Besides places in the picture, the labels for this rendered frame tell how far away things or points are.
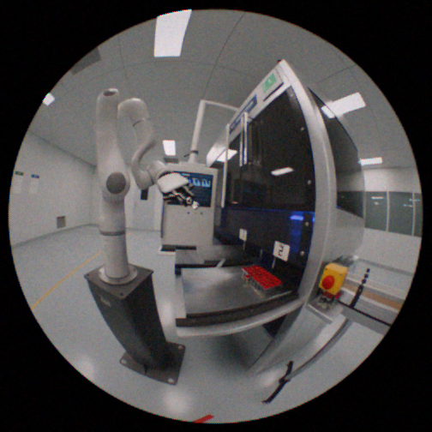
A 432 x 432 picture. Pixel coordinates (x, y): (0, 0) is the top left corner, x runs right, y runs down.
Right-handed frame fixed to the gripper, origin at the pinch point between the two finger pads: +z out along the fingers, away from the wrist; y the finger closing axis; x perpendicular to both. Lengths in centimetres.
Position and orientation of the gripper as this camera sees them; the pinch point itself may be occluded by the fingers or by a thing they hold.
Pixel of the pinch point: (186, 198)
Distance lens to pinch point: 41.9
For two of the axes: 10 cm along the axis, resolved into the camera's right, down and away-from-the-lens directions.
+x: 0.3, -6.9, -7.2
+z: 6.6, 5.6, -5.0
